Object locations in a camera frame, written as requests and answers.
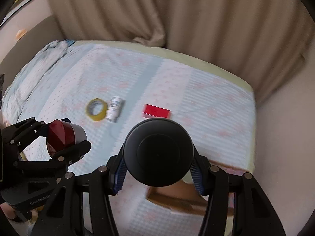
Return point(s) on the black round can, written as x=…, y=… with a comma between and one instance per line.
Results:
x=158, y=152

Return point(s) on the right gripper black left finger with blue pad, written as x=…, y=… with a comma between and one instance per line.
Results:
x=103, y=182

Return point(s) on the red grey round can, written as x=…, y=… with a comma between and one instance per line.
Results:
x=62, y=134

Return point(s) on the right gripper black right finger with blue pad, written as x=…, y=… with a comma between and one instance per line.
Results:
x=253, y=212

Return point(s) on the yellow tape roll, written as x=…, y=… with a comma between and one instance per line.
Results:
x=96, y=109

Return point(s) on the white pill bottle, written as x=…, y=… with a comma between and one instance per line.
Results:
x=114, y=108

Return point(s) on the framed wall picture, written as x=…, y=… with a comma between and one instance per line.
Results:
x=17, y=5

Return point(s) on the brown headboard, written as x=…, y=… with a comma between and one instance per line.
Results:
x=25, y=49

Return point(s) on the red small box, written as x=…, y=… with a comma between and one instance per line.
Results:
x=151, y=111

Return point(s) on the beige curtain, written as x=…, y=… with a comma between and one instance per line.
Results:
x=264, y=42

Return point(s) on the light patterned bed cover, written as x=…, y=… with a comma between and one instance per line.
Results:
x=215, y=107

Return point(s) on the cardboard box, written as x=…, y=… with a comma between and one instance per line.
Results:
x=180, y=197

